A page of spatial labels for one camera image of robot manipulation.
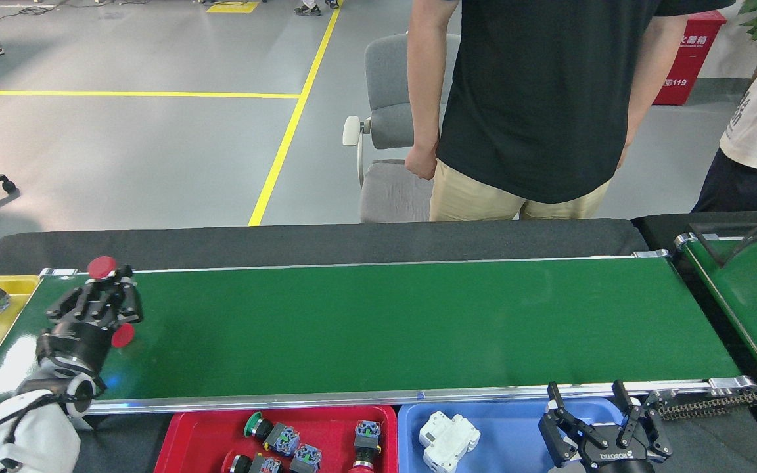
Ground blue plastic tray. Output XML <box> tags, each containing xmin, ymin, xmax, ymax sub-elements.
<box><xmin>397</xmin><ymin>396</ymin><xmax>642</xmax><ymax>473</ymax></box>

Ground grey office chair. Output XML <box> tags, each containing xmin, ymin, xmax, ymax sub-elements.
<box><xmin>342</xmin><ymin>33</ymin><xmax>461</xmax><ymax>224</ymax></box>

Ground white circuit breaker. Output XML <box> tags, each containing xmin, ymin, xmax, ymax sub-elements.
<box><xmin>419</xmin><ymin>411</ymin><xmax>482</xmax><ymax>473</ymax></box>

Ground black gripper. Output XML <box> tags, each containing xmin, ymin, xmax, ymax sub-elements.
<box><xmin>538</xmin><ymin>379</ymin><xmax>674</xmax><ymax>473</ymax></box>
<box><xmin>35</xmin><ymin>265</ymin><xmax>145</xmax><ymax>380</ymax></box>

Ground red fire extinguisher cabinet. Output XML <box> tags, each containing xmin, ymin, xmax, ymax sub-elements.
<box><xmin>651</xmin><ymin>10</ymin><xmax>727</xmax><ymax>106</ymax></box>

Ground person's right hand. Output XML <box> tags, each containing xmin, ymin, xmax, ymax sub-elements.
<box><xmin>405</xmin><ymin>143</ymin><xmax>439</xmax><ymax>181</ymax></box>

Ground distant person's shoes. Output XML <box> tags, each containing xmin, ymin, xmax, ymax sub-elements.
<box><xmin>294</xmin><ymin>0</ymin><xmax>340</xmax><ymax>17</ymax></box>

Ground long green conveyor belt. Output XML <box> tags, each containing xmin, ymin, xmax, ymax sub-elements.
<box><xmin>0</xmin><ymin>248</ymin><xmax>757</xmax><ymax>424</ymax></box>

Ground red plastic tray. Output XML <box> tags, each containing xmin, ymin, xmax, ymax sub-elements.
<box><xmin>154</xmin><ymin>404</ymin><xmax>399</xmax><ymax>473</ymax></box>

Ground conveyor drive chain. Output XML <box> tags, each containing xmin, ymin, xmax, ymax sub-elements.
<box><xmin>645</xmin><ymin>388</ymin><xmax>757</xmax><ymax>421</ymax></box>

